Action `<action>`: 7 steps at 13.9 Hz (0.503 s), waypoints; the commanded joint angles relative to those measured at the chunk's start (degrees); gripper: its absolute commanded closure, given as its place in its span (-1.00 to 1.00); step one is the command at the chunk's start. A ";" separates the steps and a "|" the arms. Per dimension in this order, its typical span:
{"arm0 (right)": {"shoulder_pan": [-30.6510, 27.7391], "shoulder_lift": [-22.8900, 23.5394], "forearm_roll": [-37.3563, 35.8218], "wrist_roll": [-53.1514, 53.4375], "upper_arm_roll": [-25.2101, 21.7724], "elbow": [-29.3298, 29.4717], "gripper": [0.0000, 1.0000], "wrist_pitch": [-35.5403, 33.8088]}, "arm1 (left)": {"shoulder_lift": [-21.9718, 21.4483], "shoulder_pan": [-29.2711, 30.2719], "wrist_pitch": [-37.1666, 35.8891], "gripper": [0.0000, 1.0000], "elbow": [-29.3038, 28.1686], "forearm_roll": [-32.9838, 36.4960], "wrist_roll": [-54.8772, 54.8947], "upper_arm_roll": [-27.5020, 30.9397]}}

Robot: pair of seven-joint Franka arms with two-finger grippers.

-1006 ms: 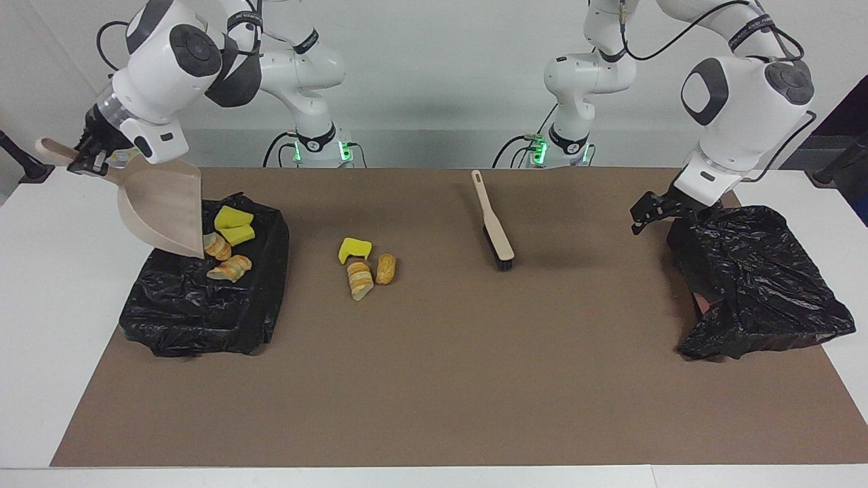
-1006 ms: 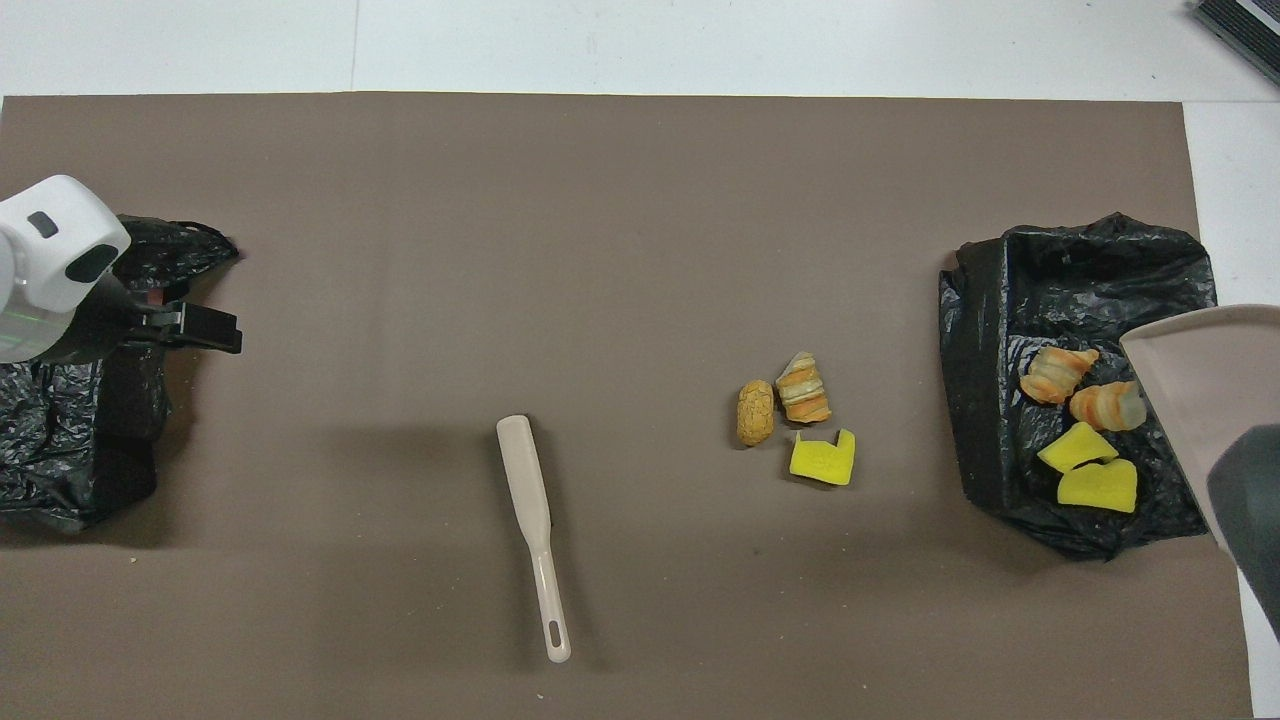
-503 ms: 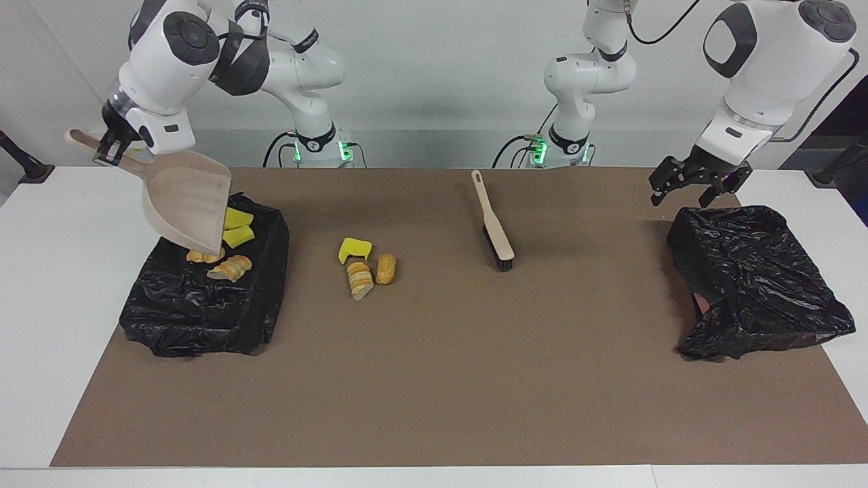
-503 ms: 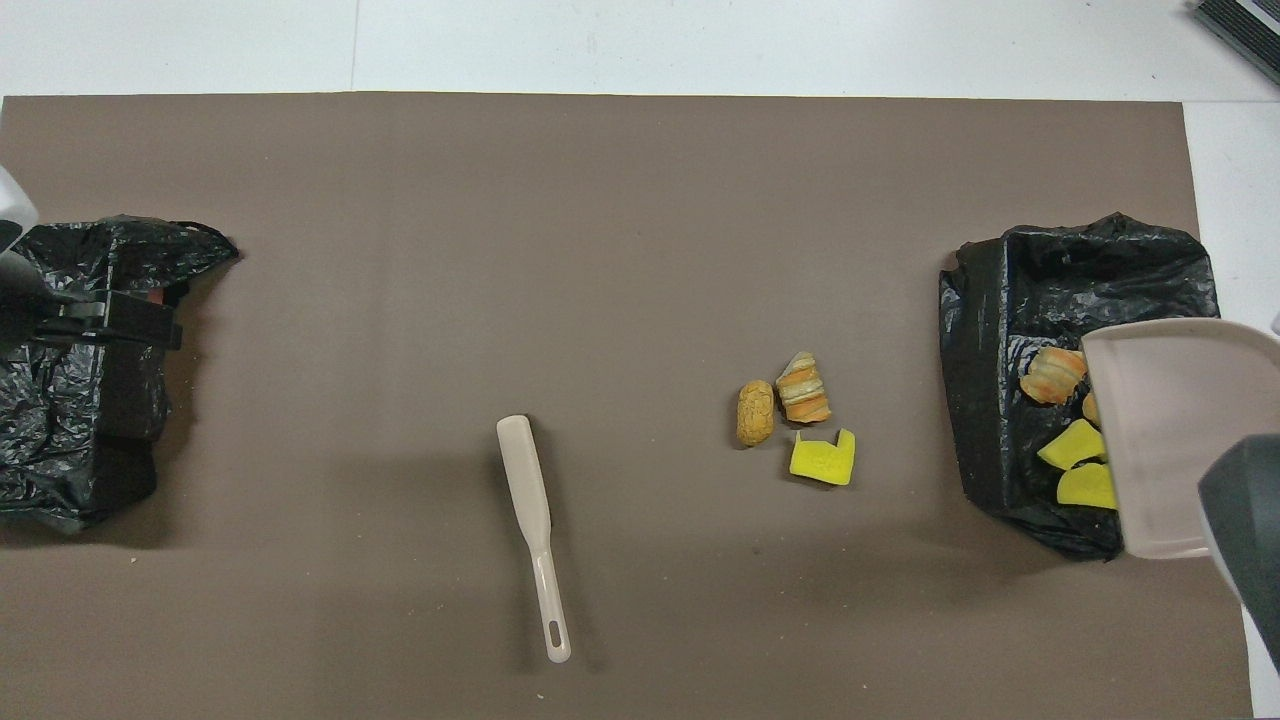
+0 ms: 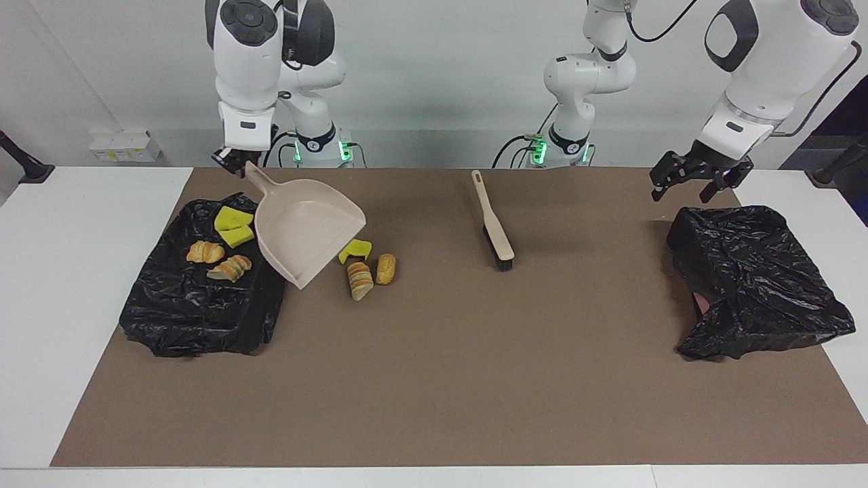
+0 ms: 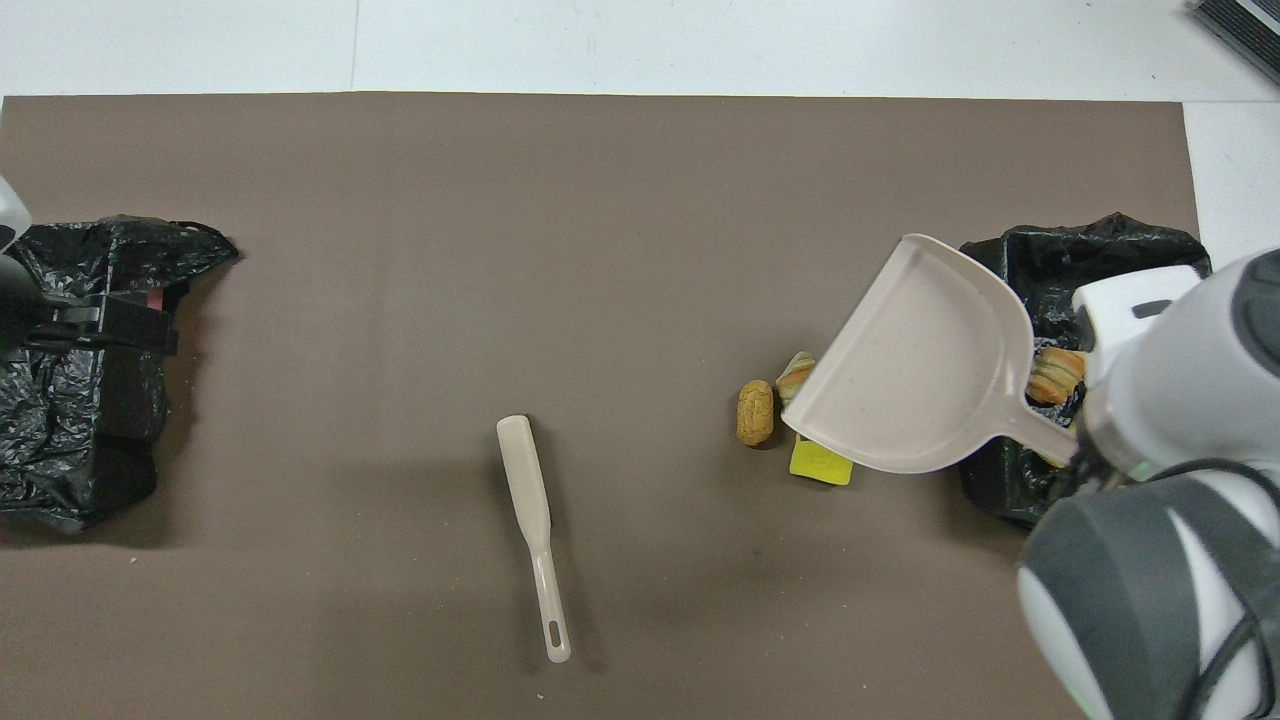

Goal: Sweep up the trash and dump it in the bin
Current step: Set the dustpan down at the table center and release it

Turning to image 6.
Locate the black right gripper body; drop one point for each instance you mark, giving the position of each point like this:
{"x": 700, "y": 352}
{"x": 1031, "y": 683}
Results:
{"x": 1105, "y": 482}

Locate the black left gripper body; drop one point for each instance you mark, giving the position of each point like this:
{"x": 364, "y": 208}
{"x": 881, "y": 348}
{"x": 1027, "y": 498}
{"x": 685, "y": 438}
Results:
{"x": 20, "y": 305}

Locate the orange striped toy croissant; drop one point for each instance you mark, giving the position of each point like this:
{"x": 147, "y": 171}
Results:
{"x": 1055, "y": 375}
{"x": 793, "y": 380}

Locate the beige plastic dustpan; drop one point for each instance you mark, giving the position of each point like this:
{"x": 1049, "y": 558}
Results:
{"x": 920, "y": 370}

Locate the notched yellow green sponge piece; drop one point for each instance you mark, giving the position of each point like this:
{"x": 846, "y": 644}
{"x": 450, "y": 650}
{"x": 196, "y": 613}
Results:
{"x": 815, "y": 467}

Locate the brown round textured bread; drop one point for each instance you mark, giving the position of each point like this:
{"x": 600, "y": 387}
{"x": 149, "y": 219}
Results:
{"x": 755, "y": 412}

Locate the beige hand brush black bristles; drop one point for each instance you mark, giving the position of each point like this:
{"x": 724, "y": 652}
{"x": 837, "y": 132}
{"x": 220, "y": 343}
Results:
{"x": 527, "y": 480}

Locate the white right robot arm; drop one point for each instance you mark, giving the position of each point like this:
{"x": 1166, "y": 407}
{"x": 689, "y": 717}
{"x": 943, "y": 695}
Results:
{"x": 1160, "y": 400}

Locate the black trash bag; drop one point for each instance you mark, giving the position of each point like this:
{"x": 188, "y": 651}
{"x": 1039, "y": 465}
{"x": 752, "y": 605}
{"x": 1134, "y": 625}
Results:
{"x": 1100, "y": 245}
{"x": 60, "y": 420}

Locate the dark ribbed object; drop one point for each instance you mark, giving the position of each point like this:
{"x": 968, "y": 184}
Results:
{"x": 1250, "y": 25}

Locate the brown table mat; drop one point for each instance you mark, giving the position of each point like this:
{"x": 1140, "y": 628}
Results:
{"x": 640, "y": 160}

